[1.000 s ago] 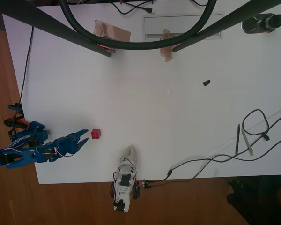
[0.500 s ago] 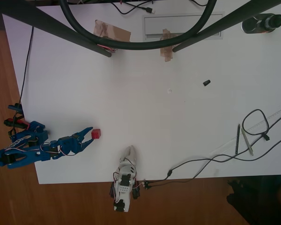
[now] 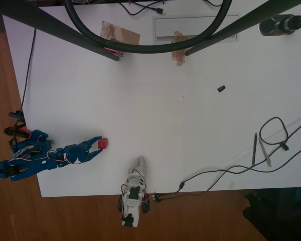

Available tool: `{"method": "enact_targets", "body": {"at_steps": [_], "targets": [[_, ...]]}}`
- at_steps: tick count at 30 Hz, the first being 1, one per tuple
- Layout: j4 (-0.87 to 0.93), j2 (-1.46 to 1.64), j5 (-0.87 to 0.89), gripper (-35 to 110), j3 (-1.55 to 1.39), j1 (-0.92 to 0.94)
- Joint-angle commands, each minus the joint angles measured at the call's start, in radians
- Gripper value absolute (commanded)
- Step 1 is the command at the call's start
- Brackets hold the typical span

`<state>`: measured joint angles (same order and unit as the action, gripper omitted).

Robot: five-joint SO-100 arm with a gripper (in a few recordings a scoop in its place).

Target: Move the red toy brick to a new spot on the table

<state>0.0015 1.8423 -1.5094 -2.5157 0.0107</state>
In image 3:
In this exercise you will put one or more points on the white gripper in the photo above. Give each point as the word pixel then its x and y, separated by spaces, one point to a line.
pixel 138 168

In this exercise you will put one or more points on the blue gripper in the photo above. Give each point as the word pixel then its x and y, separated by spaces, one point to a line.
pixel 87 150

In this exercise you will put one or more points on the small red cube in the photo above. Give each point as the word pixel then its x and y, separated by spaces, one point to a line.
pixel 103 143

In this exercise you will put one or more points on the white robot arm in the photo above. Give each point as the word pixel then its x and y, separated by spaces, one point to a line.
pixel 132 203

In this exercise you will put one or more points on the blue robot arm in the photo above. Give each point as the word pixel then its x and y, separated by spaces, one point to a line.
pixel 27 160

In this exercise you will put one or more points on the red black table clamp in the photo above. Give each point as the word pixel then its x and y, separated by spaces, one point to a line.
pixel 17 132

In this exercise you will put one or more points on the blue table clamp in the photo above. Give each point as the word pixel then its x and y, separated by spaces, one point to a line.
pixel 16 115

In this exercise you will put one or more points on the red white small board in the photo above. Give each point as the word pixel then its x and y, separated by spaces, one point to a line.
pixel 115 52

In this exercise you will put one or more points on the small black cap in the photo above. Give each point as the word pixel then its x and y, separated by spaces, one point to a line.
pixel 221 88

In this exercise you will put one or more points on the black pen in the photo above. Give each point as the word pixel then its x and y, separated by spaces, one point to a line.
pixel 254 150

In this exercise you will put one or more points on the narrow brown tape strip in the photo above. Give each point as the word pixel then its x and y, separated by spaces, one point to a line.
pixel 179 56

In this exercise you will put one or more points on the wide brown tape patch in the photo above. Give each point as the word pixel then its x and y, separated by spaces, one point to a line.
pixel 126 35

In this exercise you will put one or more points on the grey green pen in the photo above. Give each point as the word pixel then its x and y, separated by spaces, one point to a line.
pixel 265 153

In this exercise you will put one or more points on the black tripod leg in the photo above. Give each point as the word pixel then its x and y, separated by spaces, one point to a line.
pixel 52 27
pixel 240 23

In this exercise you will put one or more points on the clear plastic ruler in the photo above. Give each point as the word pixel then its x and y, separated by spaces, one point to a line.
pixel 276 136

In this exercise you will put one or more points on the black chair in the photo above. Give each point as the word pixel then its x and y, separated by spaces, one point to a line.
pixel 271 213

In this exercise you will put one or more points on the black camera device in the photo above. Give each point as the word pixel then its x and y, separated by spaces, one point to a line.
pixel 278 25

